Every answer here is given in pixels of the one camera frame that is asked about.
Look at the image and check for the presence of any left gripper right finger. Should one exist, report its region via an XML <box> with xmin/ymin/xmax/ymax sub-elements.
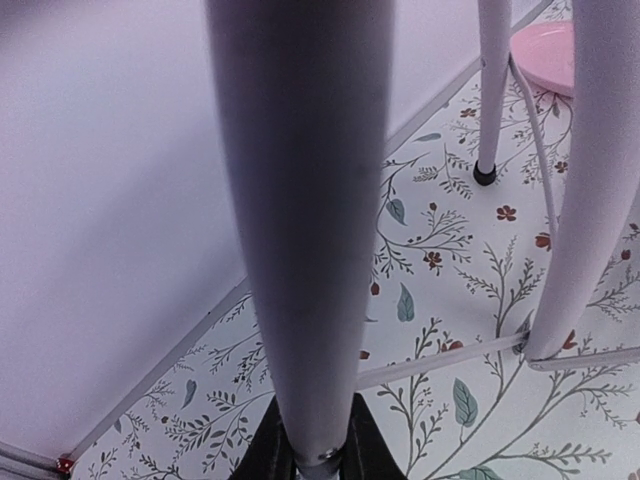
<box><xmin>340</xmin><ymin>393</ymin><xmax>407</xmax><ymax>480</ymax></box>

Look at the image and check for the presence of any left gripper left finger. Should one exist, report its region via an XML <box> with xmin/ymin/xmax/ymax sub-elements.
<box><xmin>232</xmin><ymin>398</ymin><xmax>295</xmax><ymax>480</ymax></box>

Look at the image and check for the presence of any lilac music stand with tripod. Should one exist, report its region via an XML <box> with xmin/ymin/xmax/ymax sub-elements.
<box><xmin>207</xmin><ymin>1</ymin><xmax>639</xmax><ymax>479</ymax></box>

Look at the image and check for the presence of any floral table mat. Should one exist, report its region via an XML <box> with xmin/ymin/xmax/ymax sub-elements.
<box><xmin>64</xmin><ymin>0</ymin><xmax>640</xmax><ymax>480</ymax></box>

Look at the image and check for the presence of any pink plate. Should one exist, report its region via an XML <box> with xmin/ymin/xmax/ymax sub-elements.
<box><xmin>510</xmin><ymin>20</ymin><xmax>574</xmax><ymax>98</ymax></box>

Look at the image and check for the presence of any left aluminium frame post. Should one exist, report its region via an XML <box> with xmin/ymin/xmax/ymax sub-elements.
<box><xmin>1</xmin><ymin>442</ymin><xmax>69</xmax><ymax>474</ymax></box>

